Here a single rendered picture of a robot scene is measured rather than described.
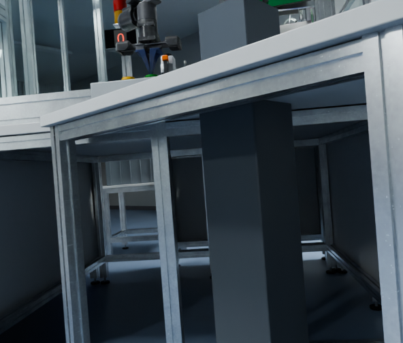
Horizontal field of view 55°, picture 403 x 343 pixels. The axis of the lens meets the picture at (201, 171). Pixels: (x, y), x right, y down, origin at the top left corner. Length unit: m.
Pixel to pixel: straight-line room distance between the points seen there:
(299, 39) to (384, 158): 0.19
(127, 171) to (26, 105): 2.06
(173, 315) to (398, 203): 0.82
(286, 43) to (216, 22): 0.42
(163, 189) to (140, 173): 2.17
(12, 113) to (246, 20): 0.80
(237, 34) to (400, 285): 0.61
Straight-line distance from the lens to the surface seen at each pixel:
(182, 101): 0.71
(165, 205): 1.12
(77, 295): 1.11
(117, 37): 1.58
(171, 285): 1.16
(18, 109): 1.36
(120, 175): 3.33
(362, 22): 0.51
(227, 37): 0.93
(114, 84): 1.17
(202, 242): 2.85
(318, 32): 0.54
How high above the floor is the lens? 0.68
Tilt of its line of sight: level
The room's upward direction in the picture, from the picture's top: 4 degrees counter-clockwise
